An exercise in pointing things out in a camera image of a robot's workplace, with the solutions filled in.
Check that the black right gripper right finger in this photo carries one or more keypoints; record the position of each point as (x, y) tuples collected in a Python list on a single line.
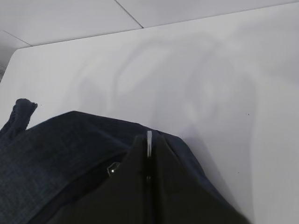
[(178, 198)]

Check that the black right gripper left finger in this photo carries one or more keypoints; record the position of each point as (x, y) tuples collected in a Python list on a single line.
[(123, 199)]

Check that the navy blue lunch bag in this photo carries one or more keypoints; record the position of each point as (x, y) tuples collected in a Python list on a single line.
[(58, 162)]

